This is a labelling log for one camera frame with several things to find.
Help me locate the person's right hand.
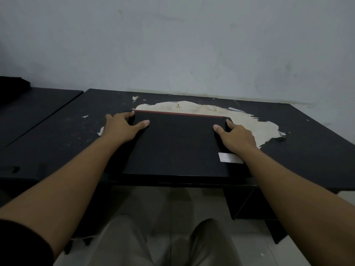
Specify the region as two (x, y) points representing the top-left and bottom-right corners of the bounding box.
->
(213, 119), (259, 157)

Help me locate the person's leg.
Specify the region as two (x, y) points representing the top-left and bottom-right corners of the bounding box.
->
(187, 218), (245, 266)
(88, 214), (156, 266)

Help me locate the black side desk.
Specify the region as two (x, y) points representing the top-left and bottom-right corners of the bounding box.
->
(0, 87), (84, 148)

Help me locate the person's right leg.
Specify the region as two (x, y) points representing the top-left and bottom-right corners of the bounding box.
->
(187, 218), (245, 266)

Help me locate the black sleeve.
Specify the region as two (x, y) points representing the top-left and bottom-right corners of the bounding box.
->
(0, 219), (55, 266)

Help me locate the black under-desk cabinet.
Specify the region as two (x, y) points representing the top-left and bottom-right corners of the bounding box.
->
(224, 187), (289, 245)

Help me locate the person's left leg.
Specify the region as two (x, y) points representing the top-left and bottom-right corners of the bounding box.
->
(88, 214), (156, 266)

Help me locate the person's left forearm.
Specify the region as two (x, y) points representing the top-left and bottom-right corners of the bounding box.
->
(0, 134), (131, 261)

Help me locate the black laptop with red edge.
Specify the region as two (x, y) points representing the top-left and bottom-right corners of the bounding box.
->
(121, 110), (244, 178)

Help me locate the black bag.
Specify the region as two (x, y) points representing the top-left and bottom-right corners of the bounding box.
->
(0, 76), (31, 107)

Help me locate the person's right forearm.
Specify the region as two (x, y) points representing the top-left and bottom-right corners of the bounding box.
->
(234, 148), (355, 266)

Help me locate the black desk with peeling top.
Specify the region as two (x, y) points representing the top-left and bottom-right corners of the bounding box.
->
(0, 89), (355, 195)

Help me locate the person's left hand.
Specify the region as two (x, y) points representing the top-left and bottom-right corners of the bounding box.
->
(101, 111), (150, 144)

